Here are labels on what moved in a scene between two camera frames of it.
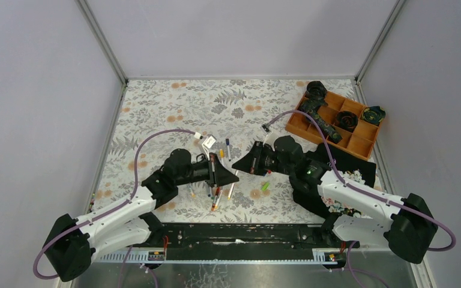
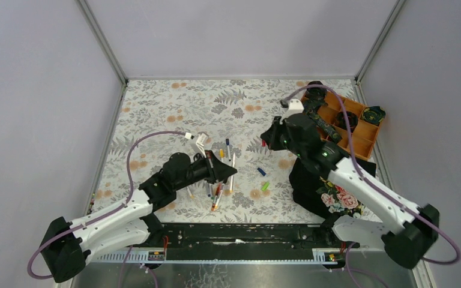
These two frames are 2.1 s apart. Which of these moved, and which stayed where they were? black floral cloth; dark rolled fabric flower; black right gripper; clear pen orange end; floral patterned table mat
Moved: black right gripper
Stayed: dark rolled fabric flower; floral patterned table mat; clear pen orange end; black floral cloth
